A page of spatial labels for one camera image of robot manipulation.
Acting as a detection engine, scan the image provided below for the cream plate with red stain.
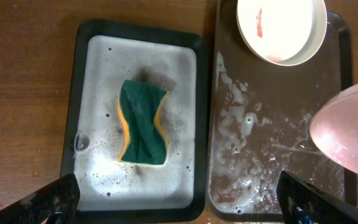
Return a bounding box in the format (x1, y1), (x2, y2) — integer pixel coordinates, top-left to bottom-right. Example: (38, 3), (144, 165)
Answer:
(236, 0), (328, 67)

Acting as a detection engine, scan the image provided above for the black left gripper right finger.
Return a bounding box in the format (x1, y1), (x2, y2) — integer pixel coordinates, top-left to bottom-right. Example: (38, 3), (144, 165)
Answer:
(276, 171), (358, 224)

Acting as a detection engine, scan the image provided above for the dark brown serving tray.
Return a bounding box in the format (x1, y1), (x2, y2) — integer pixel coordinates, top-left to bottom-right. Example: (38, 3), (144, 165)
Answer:
(208, 1), (358, 222)

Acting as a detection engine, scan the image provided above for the green yellow sponge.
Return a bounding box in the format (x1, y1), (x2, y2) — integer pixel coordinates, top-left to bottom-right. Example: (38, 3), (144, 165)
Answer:
(117, 80), (169, 166)

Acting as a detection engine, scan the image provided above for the pink plate with red stain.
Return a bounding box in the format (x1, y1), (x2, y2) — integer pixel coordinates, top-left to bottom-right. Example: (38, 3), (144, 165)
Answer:
(310, 84), (358, 174)

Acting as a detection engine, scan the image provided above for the black tray with soapy water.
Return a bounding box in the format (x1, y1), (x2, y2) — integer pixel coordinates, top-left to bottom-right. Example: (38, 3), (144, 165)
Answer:
(61, 19), (210, 223)

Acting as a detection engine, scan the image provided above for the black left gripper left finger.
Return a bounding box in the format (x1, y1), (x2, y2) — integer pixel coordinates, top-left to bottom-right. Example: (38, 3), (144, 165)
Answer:
(0, 174), (80, 224)

